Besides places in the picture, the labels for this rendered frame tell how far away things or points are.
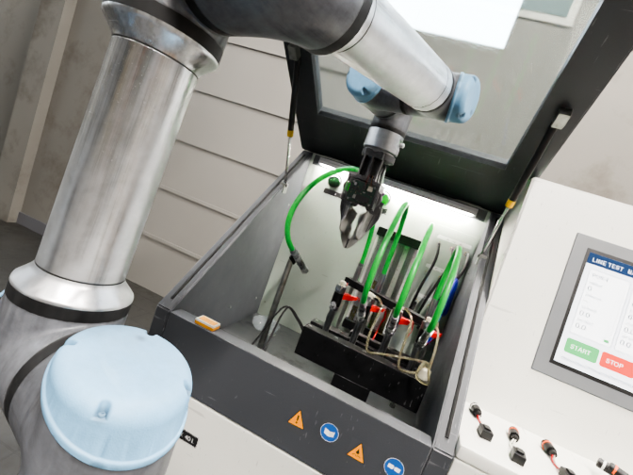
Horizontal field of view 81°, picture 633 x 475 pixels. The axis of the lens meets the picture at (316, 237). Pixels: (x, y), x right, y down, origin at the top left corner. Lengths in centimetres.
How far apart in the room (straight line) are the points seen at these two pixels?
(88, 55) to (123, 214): 416
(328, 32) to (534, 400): 91
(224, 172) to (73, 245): 289
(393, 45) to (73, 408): 44
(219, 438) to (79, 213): 67
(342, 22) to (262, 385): 70
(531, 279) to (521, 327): 12
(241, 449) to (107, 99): 75
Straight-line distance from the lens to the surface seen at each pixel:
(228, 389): 91
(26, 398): 41
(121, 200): 41
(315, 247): 133
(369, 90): 69
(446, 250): 126
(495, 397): 104
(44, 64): 474
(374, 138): 79
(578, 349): 108
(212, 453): 99
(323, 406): 83
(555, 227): 110
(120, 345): 39
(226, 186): 326
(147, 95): 41
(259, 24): 37
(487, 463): 84
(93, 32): 458
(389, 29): 45
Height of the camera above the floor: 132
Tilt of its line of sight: 6 degrees down
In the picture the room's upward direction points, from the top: 20 degrees clockwise
